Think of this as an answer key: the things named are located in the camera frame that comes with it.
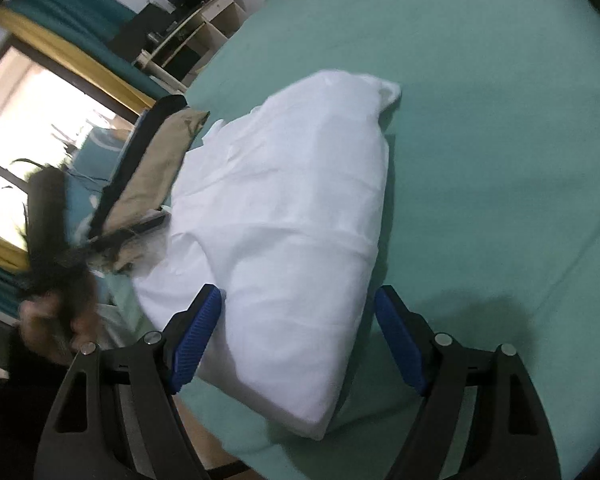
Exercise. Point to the teal patterned cloth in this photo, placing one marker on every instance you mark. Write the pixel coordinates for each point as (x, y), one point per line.
(95, 160)

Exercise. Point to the green bed sheet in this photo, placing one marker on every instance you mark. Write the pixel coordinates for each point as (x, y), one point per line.
(490, 160)

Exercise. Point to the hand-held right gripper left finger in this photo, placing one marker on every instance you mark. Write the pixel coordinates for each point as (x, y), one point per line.
(197, 340)

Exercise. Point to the person's left hand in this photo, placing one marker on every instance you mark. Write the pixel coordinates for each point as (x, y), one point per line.
(42, 327)

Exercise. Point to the white shirt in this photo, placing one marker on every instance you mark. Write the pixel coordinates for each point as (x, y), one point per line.
(290, 240)

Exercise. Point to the window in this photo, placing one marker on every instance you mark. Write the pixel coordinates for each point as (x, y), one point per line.
(45, 125)

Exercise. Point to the yellow curtain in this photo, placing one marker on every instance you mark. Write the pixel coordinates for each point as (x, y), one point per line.
(65, 45)

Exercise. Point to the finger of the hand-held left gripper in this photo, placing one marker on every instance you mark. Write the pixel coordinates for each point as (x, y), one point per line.
(125, 234)

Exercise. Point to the beige cloth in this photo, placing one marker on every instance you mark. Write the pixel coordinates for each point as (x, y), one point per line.
(155, 175)

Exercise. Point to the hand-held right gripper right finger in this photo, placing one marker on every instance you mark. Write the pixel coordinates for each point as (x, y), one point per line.
(400, 340)

